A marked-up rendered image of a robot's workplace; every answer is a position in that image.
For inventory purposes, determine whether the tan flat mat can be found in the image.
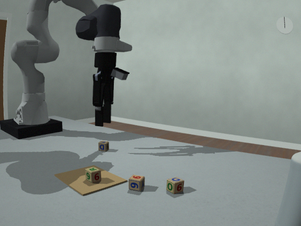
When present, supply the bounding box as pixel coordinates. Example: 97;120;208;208
55;165;127;196

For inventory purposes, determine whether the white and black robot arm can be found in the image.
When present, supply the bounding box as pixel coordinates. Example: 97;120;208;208
10;0;132;125

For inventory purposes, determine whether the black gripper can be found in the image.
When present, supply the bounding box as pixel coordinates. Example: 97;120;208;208
93;52;117;127

